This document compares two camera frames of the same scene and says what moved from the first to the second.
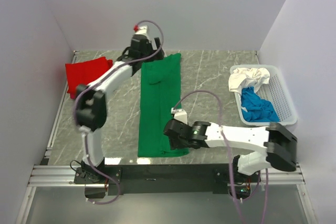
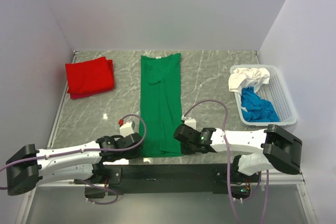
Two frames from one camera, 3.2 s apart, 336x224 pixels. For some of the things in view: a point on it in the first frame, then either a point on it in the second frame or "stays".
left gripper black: x=157 y=56 to x=135 y=154
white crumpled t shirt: x=242 y=77 stays
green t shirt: x=160 y=93 stays
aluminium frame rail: x=54 y=175 stays
